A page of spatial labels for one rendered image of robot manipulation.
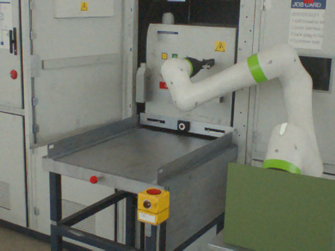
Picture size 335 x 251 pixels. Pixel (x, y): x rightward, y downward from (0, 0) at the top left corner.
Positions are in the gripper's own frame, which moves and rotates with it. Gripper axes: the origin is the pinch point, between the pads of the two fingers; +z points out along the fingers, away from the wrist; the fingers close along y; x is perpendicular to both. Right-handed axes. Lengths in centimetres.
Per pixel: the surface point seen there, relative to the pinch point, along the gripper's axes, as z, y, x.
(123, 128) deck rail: -12, -41, -36
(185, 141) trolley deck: -8.3, -7.4, -38.3
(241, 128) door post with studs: -1.1, 18.6, -29.3
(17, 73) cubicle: -2, -126, -16
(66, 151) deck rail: -57, -42, -38
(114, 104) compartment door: -6, -51, -26
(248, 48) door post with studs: -0.9, 19.4, 8.2
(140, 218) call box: -92, 21, -41
